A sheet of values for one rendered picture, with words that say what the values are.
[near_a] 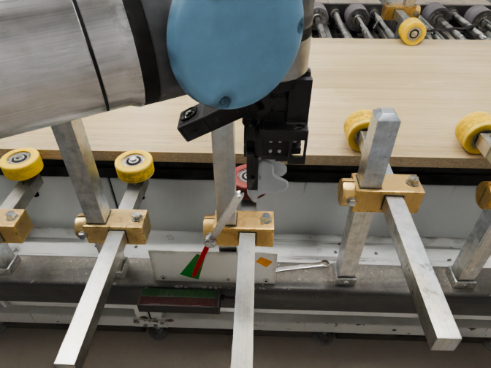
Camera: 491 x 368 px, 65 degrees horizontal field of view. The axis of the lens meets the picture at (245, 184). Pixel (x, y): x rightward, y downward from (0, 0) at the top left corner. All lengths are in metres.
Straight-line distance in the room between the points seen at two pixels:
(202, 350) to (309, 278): 0.79
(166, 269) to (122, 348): 0.82
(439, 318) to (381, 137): 0.27
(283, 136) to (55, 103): 0.31
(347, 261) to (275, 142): 0.39
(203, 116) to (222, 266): 0.40
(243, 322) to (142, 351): 1.02
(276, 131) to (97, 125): 0.62
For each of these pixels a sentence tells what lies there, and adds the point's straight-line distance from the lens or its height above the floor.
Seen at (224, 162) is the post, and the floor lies 1.02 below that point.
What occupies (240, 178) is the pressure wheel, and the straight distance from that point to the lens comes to 0.78.
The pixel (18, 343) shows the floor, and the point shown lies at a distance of 1.79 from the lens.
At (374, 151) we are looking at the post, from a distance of 0.64.
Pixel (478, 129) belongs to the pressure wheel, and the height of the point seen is 0.97.
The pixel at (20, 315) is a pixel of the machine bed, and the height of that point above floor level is 0.16.
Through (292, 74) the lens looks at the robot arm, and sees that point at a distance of 0.44.
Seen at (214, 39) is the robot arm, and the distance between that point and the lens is 0.22.
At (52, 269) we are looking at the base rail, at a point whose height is 0.70.
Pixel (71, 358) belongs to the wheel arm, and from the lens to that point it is 0.65.
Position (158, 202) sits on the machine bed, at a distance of 1.02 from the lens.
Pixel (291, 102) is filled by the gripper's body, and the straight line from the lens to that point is 0.48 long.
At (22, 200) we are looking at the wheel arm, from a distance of 0.95.
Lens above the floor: 1.40
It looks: 40 degrees down
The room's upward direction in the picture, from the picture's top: straight up
